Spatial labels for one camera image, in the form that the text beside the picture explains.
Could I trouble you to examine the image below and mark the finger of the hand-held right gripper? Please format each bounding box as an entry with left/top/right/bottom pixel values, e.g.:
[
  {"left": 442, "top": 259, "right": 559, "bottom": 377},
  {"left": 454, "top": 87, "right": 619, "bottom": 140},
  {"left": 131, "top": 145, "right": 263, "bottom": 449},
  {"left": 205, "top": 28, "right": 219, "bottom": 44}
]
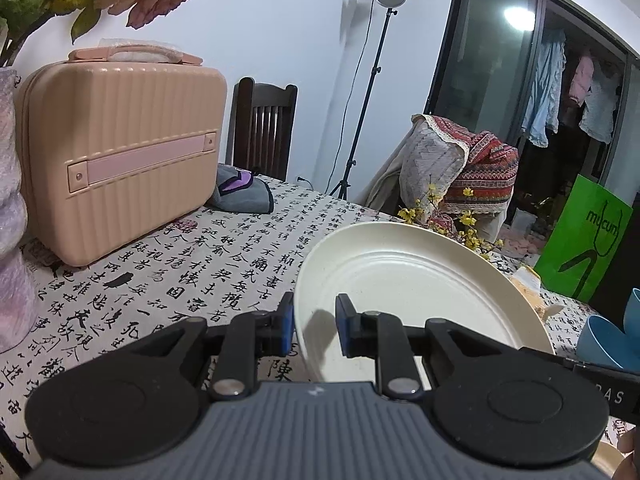
[{"left": 520, "top": 346, "right": 593, "bottom": 376}]

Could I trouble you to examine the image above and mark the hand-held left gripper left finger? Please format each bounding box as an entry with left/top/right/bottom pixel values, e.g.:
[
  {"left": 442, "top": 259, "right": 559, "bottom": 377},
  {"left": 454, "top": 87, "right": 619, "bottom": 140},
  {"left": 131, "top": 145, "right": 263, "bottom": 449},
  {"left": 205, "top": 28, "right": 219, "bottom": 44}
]
[{"left": 127, "top": 291, "right": 296, "bottom": 402}]

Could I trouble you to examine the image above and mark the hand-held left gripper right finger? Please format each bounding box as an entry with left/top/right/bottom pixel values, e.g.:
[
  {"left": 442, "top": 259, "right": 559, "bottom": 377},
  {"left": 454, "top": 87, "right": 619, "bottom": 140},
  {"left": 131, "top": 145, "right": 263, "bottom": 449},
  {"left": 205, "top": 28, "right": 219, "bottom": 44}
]
[{"left": 334, "top": 292, "right": 506, "bottom": 402}]

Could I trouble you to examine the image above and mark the blue bowl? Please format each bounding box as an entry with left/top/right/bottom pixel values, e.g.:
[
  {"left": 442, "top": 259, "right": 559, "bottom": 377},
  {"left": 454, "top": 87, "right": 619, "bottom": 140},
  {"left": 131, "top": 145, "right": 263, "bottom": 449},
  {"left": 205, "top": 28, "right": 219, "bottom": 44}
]
[
  {"left": 622, "top": 287, "right": 640, "bottom": 336},
  {"left": 577, "top": 315, "right": 640, "bottom": 371}
]

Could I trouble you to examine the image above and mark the person's right hand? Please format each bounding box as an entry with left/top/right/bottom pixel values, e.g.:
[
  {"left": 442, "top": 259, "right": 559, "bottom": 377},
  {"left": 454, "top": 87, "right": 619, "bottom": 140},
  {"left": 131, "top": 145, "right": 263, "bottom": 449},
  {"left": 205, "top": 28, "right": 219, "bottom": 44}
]
[{"left": 617, "top": 430, "right": 640, "bottom": 463}]

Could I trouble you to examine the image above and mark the black paper bag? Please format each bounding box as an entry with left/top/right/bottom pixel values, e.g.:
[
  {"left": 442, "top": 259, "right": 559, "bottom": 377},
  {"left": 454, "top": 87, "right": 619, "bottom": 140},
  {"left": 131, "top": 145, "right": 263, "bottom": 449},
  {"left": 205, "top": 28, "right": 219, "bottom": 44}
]
[{"left": 587, "top": 205, "right": 640, "bottom": 311}]

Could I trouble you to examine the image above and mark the green paper bag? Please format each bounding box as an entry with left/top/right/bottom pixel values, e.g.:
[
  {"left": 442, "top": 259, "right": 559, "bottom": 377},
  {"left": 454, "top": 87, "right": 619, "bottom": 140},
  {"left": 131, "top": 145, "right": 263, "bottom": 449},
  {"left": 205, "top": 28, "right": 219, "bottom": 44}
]
[{"left": 534, "top": 174, "right": 633, "bottom": 303}]

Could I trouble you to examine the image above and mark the grey and purple pouch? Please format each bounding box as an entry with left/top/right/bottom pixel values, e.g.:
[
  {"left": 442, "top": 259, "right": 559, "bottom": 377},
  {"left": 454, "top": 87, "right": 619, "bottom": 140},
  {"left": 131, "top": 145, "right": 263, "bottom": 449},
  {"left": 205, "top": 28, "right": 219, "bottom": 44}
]
[{"left": 207, "top": 162, "right": 273, "bottom": 216}]

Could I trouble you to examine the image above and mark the yellow flower branch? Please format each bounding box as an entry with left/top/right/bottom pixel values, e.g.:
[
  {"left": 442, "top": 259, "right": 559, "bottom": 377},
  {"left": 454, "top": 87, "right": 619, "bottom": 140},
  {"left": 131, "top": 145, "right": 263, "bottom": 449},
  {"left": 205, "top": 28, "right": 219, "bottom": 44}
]
[{"left": 397, "top": 175, "right": 506, "bottom": 261}]

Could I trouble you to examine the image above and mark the grey lace-trimmed cloth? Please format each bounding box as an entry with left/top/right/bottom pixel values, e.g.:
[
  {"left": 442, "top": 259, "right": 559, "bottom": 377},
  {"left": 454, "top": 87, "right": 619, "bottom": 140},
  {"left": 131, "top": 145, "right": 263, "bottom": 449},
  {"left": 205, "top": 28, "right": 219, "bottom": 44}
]
[{"left": 365, "top": 115, "right": 471, "bottom": 216}]

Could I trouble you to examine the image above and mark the red patterned blanket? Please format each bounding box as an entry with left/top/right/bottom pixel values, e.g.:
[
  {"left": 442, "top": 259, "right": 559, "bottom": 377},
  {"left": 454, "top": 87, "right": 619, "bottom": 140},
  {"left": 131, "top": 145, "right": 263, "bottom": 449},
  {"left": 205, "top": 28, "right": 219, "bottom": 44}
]
[{"left": 412, "top": 115, "right": 519, "bottom": 221}]

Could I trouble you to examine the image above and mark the dark wooden chair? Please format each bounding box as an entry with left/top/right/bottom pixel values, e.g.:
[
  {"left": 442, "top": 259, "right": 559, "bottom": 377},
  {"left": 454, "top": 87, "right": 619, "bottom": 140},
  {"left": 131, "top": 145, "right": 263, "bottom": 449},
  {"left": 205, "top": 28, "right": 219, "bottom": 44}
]
[{"left": 226, "top": 76, "right": 298, "bottom": 182}]

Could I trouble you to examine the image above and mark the hanging white garment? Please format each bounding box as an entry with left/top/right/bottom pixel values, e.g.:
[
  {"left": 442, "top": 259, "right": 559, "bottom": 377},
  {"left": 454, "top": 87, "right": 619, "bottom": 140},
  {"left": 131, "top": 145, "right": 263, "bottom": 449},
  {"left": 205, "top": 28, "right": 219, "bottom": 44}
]
[{"left": 580, "top": 67, "right": 621, "bottom": 145}]

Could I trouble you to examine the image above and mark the pink ribbed suitcase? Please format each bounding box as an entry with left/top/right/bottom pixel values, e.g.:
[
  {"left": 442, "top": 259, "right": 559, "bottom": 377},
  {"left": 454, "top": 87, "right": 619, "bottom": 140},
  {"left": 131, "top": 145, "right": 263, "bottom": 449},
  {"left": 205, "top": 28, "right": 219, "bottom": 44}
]
[{"left": 15, "top": 44, "right": 228, "bottom": 267}]

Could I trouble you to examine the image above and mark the hanging light blue shirt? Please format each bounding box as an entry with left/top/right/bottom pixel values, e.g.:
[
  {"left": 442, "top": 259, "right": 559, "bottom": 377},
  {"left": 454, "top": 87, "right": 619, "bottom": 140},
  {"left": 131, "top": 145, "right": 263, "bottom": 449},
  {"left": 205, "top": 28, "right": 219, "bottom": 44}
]
[{"left": 521, "top": 30, "right": 568, "bottom": 148}]

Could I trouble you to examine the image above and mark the hanging pink garment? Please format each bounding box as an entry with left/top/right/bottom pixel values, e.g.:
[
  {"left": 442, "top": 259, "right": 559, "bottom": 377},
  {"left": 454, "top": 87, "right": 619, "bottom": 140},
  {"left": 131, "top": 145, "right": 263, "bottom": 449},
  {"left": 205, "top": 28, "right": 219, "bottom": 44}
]
[{"left": 569, "top": 55, "right": 596, "bottom": 107}]

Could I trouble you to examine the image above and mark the black studio light stand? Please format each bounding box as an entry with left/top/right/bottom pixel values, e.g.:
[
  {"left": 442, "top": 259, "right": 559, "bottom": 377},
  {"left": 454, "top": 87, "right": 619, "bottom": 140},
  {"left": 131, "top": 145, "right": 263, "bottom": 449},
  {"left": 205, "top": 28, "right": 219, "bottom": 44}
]
[{"left": 327, "top": 0, "right": 411, "bottom": 201}]

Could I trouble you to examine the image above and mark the dark sliding glass door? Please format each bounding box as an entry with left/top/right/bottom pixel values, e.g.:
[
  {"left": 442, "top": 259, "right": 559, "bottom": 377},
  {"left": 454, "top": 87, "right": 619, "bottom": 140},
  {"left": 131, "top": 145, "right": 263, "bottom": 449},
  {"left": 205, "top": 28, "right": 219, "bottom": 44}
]
[{"left": 425, "top": 0, "right": 640, "bottom": 226}]

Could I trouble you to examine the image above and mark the black lamp cable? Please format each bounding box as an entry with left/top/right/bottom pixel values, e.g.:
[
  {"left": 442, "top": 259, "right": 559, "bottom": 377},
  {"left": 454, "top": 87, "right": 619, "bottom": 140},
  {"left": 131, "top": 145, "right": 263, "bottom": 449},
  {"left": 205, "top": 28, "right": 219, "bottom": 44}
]
[{"left": 297, "top": 0, "right": 376, "bottom": 196}]

